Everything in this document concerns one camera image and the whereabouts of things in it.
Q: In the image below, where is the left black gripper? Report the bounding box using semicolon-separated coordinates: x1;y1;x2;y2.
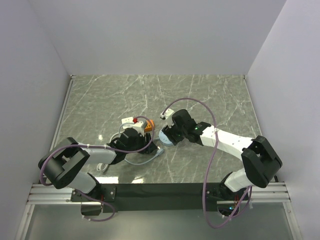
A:
125;131;157;154

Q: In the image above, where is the white cube plug adapter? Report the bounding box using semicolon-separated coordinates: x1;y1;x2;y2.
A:
121;116;134;128

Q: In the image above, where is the orange power strip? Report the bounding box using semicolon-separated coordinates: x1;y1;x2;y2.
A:
144;119;156;133

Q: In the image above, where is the round blue power socket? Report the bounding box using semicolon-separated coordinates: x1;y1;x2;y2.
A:
158;130;174;147

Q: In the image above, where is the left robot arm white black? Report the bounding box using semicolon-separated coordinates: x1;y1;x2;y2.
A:
38;128;160;201

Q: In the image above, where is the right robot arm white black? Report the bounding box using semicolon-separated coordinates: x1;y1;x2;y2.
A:
160;109;283;200

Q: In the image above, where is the black base bar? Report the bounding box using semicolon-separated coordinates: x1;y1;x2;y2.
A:
71;182;246;216

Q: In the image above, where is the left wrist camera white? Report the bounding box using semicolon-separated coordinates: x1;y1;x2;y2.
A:
132;117;148;135

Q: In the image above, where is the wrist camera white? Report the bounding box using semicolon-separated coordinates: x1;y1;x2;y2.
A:
160;108;175;127
132;117;148;135

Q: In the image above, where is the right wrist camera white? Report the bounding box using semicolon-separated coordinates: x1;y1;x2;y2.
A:
160;108;175;127

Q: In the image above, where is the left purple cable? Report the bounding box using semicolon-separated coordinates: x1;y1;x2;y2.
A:
38;116;157;223

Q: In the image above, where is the purple cable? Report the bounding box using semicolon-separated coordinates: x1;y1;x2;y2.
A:
162;97;253;229
38;116;157;223

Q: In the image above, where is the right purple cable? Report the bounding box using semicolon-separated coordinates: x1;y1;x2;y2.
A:
162;97;253;229

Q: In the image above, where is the light blue socket cable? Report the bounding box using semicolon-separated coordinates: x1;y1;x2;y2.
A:
117;124;164;166

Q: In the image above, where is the white power strip cord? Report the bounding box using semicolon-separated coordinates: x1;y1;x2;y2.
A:
96;132;126;173

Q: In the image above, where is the aluminium frame rail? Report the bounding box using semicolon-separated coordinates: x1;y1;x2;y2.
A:
14;73;301;240

